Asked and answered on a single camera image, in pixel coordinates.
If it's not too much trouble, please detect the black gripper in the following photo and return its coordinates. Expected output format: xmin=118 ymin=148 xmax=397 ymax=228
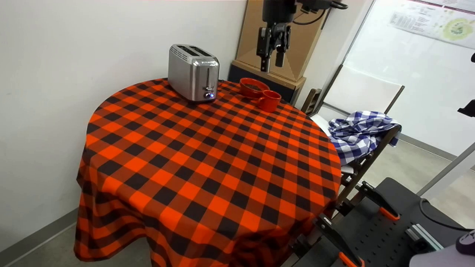
xmin=255 ymin=0 xmax=298 ymax=74

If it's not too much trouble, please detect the silver two-slot toaster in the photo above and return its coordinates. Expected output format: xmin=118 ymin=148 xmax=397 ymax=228
xmin=166 ymin=43 xmax=221 ymax=104

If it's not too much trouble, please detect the brown cardboard box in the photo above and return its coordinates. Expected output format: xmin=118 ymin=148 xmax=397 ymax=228
xmin=227 ymin=0 xmax=332 ymax=104

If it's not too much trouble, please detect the red bowl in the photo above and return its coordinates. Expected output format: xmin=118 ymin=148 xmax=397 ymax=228
xmin=239 ymin=76 xmax=271 ymax=98

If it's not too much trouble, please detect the red mug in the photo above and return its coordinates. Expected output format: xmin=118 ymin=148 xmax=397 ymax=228
xmin=253 ymin=89 xmax=283 ymax=114

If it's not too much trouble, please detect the blue white checkered cloth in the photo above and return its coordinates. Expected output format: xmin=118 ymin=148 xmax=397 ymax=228
xmin=326 ymin=108 xmax=400 ymax=165

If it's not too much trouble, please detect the orange black plaid tablecloth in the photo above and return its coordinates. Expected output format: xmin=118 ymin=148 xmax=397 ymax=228
xmin=72 ymin=77 xmax=344 ymax=267

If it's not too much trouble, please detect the black folding stand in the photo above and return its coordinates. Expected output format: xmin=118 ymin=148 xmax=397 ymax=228
xmin=298 ymin=64 xmax=405 ymax=220

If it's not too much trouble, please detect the white board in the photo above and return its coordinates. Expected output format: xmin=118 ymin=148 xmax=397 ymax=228
xmin=323 ymin=0 xmax=475 ymax=157

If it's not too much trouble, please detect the paper poster with green circle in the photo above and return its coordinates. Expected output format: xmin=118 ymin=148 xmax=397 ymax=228
xmin=389 ymin=0 xmax=475 ymax=50

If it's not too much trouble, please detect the grey metal bar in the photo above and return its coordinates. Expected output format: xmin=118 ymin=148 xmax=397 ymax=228
xmin=417 ymin=142 xmax=475 ymax=197

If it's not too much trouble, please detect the black perforated platform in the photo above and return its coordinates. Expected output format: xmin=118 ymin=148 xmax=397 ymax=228
xmin=295 ymin=177 xmax=469 ymax=267

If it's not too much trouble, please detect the silver aluminium extrusion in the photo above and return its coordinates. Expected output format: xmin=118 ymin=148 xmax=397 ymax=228
xmin=405 ymin=221 xmax=445 ymax=252

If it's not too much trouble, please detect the dark round mouse-like device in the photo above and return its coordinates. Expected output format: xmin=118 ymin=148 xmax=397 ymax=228
xmin=454 ymin=228 xmax=475 ymax=257

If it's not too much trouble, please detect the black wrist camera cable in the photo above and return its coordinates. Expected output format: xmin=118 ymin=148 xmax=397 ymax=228
xmin=289 ymin=7 xmax=329 ymax=27

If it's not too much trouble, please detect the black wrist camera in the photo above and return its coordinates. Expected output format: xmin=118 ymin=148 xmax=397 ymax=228
xmin=295 ymin=0 xmax=350 ymax=15

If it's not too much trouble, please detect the black clamp with orange handle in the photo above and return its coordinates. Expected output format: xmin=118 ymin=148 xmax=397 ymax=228
xmin=316 ymin=215 xmax=368 ymax=267
xmin=354 ymin=181 xmax=402 ymax=224

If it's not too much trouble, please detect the black bracket at wall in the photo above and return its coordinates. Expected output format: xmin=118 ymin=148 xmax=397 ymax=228
xmin=457 ymin=98 xmax=475 ymax=119

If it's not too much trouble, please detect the black cable on platform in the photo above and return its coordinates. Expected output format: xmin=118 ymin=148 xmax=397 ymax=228
xmin=418 ymin=197 xmax=469 ymax=231

